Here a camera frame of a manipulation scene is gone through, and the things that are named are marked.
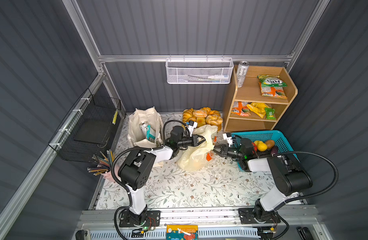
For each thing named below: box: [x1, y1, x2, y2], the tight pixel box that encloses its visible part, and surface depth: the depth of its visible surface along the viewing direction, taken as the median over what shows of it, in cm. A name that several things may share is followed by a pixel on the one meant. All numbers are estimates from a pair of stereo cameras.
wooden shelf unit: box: [223, 65, 298, 133], surface depth 95 cm
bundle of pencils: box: [87, 149, 115, 176], surface depth 83 cm
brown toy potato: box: [265, 139, 275, 150], surface depth 98 cm
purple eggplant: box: [270, 145, 279, 155], surface depth 96 cm
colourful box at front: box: [166, 224, 199, 240], surface depth 71 cm
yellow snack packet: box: [246, 102, 271, 119], surface depth 98 cm
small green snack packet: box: [265, 107, 277, 120], surface depth 96 cm
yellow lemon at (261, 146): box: [253, 140, 268, 152], surface depth 94 cm
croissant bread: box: [182, 108, 197, 123], surface depth 117 cm
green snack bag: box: [257, 74, 288, 87], surface depth 88 cm
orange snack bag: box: [259, 77, 288, 99], surface depth 87 cm
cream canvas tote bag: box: [127, 106, 164, 148], surface depth 91 cm
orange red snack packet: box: [231, 101, 251, 117], surface depth 98 cm
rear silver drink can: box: [236, 60, 250, 88], surface depth 84 cm
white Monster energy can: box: [139, 121, 149, 136], surface depth 98 cm
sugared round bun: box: [193, 109, 208, 118], surface depth 114 cm
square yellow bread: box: [196, 117, 206, 128], surface depth 111 cm
